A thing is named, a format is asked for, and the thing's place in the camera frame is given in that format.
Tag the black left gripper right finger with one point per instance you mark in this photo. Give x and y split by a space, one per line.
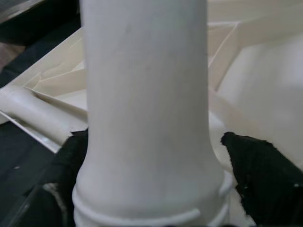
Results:
265 184

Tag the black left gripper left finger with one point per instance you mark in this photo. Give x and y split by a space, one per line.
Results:
66 165

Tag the white plastic children table top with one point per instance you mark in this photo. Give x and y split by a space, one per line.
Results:
59 78

